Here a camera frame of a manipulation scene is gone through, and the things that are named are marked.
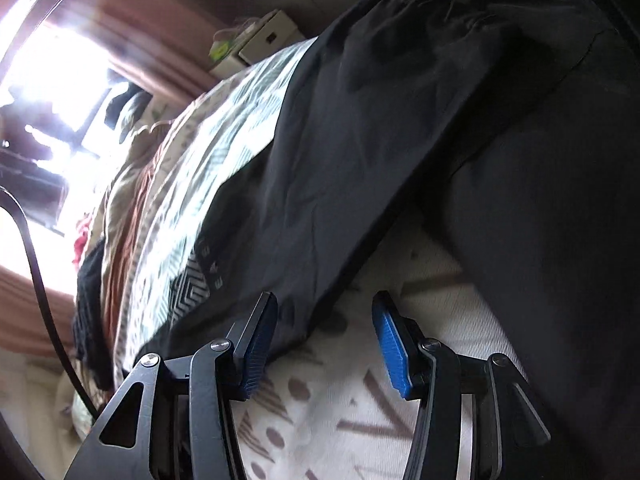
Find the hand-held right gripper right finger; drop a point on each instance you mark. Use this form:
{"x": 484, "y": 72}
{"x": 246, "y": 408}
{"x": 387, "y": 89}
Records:
{"x": 392, "y": 350}

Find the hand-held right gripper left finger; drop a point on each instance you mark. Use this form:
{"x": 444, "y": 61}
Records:
{"x": 257, "y": 350}

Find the black pants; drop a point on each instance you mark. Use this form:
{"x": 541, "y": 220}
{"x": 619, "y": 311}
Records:
{"x": 350, "y": 160}

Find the patterned bed sheet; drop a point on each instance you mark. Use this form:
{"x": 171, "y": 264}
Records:
{"x": 320, "y": 410}

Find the black knitted cloth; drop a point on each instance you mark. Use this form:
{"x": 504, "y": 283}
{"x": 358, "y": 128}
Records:
{"x": 90, "y": 310}

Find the brown beige quilt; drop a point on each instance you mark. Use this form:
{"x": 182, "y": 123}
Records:
{"x": 130, "y": 200}

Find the red cloth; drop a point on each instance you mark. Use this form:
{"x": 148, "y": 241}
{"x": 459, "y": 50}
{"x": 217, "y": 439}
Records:
{"x": 82, "y": 247}

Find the green white box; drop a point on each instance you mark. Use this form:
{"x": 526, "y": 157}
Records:
{"x": 225, "y": 55}

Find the white cardboard box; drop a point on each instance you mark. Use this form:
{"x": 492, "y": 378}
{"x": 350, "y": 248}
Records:
{"x": 270, "y": 35}

